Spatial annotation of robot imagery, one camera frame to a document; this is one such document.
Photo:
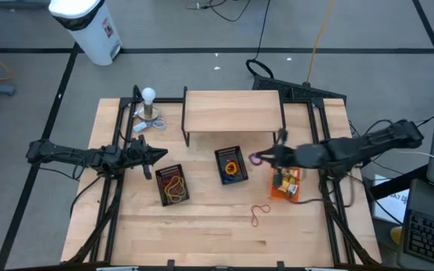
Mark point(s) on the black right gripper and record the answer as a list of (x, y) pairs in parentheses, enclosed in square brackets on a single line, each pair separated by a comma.
[(300, 154)]

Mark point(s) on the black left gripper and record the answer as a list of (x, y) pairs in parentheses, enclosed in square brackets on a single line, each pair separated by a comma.
[(136, 156)]

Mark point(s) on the pink coil wristband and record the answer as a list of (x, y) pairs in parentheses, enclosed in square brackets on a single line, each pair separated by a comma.
[(170, 180)]

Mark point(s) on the black plastic mesh basket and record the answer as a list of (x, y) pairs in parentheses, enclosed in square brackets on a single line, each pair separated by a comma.
[(172, 202), (228, 152)]

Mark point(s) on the brown rubber band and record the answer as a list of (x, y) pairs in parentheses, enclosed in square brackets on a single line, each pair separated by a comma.
[(254, 222)]

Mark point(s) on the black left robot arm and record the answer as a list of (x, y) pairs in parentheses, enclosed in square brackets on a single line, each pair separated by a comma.
[(70, 155)]

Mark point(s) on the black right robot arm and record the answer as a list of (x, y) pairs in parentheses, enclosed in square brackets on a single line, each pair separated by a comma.
[(371, 145)]

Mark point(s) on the orange plastic mesh basket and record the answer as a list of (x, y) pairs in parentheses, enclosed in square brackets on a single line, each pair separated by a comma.
[(279, 196)]

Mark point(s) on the wooden shelf riser black legs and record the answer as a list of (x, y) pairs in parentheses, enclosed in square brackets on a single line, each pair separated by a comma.
[(232, 111)]

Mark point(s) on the white bulb brass lamp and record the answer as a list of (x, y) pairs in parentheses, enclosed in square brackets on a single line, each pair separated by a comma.
[(148, 95)]

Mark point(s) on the black table clamp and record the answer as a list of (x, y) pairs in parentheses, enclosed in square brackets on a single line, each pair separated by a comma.
[(280, 265), (170, 264)]

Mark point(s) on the black metal bar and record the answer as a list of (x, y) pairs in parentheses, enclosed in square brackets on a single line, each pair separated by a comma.
[(390, 188)]

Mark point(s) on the white paper sign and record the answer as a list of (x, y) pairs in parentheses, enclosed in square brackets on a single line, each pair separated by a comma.
[(394, 207)]

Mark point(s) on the white trash bin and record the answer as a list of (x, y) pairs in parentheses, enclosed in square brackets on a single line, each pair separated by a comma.
[(89, 30)]

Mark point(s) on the yellow round object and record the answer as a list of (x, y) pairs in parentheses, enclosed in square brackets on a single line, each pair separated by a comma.
[(395, 235)]

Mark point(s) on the grey laptop black keyboard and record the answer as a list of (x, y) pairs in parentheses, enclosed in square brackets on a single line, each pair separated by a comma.
[(431, 241)]

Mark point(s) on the grey floor strip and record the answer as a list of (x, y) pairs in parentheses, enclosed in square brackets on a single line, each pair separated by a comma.
[(21, 3)]

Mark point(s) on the black aluminium table frame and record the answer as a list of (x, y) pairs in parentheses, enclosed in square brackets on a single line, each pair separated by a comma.
[(168, 100)]

